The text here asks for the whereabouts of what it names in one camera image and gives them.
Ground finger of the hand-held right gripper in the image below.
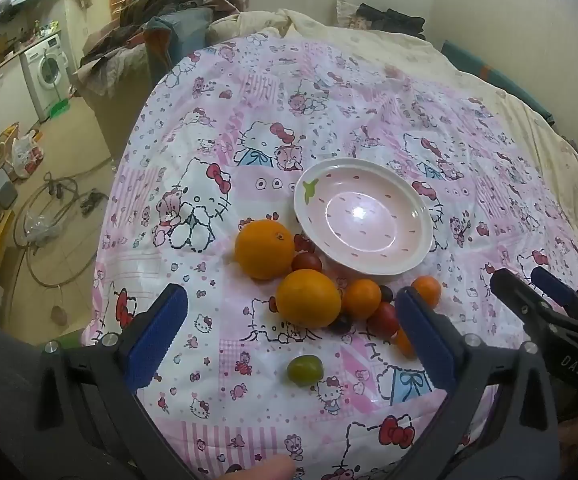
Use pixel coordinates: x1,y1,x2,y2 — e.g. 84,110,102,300
490,268,578,356
530,266,578,331

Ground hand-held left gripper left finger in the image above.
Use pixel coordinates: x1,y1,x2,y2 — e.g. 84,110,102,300
39,282,190,480

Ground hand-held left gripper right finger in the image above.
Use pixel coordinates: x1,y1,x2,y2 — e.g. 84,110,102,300
394,286,562,480

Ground red cherry tomato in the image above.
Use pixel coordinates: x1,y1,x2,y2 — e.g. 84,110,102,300
291,251,323,273
366,302,401,339

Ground medium tangerine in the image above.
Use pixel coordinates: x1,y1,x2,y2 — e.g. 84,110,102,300
342,278,383,320

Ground pink strawberry-print plate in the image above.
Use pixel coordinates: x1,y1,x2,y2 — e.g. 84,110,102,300
293,157,434,277

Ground large orange with navel mark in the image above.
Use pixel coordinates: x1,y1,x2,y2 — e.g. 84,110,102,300
234,218,296,281

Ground green cherry tomato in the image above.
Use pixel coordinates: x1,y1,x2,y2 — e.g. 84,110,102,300
287,355,324,387

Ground dark sandals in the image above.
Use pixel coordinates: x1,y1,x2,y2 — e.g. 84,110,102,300
79,190,107,216

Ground clear plastic bag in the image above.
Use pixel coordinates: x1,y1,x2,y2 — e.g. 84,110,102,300
22,210,65,246

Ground person's leg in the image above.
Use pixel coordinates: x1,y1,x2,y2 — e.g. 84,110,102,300
226,455,297,480

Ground teal mattress edge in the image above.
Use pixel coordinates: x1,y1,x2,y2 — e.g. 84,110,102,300
441,40,557,126

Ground grey box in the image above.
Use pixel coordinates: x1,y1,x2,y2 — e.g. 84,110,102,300
0,167,19,208

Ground white and red plastic bag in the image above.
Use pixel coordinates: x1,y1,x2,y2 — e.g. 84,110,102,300
12,130,45,178

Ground pink cartoon-cat printed blanket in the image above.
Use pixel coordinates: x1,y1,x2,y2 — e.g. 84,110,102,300
79,30,578,480

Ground white washing machine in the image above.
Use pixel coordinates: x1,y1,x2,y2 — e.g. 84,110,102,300
19,35,70,123

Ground dark clothes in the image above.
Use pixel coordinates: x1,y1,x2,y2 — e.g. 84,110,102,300
356,2,426,41

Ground printed pillow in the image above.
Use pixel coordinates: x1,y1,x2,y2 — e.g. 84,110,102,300
336,0,370,31

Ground pile of clothes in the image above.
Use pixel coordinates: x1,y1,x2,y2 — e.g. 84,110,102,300
72,0,242,96

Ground hose on floor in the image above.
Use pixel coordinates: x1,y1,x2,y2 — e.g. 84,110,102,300
14,172,115,288

